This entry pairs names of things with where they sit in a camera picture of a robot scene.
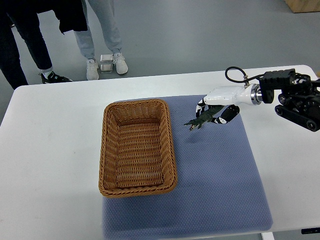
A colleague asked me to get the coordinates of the dark green toy crocodile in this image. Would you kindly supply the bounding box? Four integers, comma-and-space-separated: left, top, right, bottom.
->
184, 105, 224, 131

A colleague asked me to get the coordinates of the blue-grey textured mat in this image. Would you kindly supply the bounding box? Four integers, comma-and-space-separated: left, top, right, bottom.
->
102, 95, 273, 240

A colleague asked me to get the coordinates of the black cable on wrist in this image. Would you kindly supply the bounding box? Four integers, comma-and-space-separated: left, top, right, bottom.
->
224, 65, 261, 87

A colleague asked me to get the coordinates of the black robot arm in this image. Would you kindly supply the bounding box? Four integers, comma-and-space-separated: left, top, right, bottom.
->
258, 68, 320, 132

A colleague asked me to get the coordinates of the upper metal floor plate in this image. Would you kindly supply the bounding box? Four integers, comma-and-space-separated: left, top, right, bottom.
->
100, 54, 113, 63

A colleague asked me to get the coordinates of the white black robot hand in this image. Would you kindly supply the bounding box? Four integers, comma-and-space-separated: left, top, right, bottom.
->
195, 83, 263, 124

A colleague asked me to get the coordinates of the person in dark trousers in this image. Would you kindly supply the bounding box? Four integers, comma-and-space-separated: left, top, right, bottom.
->
0, 0, 88, 89

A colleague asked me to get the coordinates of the brown wicker basket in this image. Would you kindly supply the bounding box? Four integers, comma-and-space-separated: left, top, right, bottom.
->
98, 99, 178, 198

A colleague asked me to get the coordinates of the black table control panel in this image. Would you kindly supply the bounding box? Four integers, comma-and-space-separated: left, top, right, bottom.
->
301, 227, 320, 235

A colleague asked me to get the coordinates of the person in grey sweatpants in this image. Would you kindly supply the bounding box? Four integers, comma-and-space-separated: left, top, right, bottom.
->
74, 0, 128, 81

